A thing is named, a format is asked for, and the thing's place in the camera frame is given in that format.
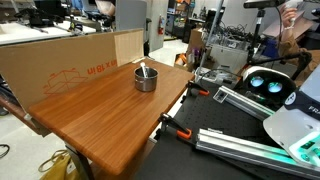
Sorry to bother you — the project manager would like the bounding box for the black white Expo marker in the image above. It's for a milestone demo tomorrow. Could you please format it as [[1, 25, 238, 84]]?
[[140, 62, 148, 78]]

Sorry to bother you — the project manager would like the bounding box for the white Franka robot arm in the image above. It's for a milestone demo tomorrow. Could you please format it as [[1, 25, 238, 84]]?
[[243, 66, 320, 168]]

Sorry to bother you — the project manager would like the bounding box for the silver metal cup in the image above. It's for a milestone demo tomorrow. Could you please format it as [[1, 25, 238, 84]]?
[[134, 67, 158, 92]]

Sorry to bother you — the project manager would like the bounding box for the far orange black clamp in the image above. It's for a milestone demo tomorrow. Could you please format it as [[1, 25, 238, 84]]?
[[186, 80, 209, 96]]

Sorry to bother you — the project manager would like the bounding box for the orange black clamp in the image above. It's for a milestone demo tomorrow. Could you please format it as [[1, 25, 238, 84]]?
[[158, 113, 192, 140], [186, 80, 209, 96]]

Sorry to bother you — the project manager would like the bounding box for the near orange black clamp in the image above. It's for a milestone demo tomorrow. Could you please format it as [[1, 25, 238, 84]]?
[[158, 113, 192, 140]]

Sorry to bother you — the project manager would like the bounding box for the black perforated breadboard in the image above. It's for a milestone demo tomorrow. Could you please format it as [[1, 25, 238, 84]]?
[[135, 82, 320, 180]]

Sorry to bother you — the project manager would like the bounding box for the red fire extinguisher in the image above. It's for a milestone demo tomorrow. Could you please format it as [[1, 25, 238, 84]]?
[[158, 14, 165, 35]]

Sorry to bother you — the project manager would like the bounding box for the yellow bag on floor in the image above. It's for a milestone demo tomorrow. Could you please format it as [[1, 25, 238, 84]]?
[[38, 149, 81, 180]]

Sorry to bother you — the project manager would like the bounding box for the brown cardboard box panel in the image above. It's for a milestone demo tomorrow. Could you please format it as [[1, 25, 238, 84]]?
[[0, 29, 144, 109]]

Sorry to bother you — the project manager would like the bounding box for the far aluminium extrusion rail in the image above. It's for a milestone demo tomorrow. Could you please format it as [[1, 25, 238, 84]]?
[[213, 86, 274, 121]]

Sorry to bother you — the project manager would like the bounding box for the aluminium extrusion rail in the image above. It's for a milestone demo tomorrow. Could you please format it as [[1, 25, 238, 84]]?
[[213, 86, 274, 121], [196, 129, 320, 180]]

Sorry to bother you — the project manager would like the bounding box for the near aluminium extrusion rail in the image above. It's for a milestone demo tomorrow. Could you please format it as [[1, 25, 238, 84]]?
[[196, 129, 320, 180]]

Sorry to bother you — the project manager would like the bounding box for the black camera on tripod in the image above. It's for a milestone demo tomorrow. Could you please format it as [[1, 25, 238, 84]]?
[[243, 0, 313, 81]]

